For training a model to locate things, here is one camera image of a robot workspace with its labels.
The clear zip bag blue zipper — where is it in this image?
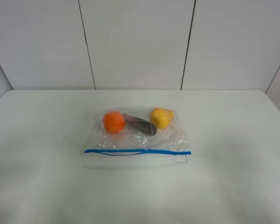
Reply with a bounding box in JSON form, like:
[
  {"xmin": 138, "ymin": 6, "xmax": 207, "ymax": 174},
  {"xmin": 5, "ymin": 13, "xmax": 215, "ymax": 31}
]
[{"xmin": 81, "ymin": 106, "xmax": 192, "ymax": 162}]

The dark purple eggplant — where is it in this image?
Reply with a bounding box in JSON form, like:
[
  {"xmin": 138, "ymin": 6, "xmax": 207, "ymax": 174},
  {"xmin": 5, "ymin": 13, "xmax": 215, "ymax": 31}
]
[{"xmin": 122, "ymin": 114, "xmax": 157, "ymax": 136}]

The orange fruit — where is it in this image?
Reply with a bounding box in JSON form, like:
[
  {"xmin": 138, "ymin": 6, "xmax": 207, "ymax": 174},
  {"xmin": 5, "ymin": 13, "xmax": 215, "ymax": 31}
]
[{"xmin": 103, "ymin": 111, "xmax": 125, "ymax": 134}]

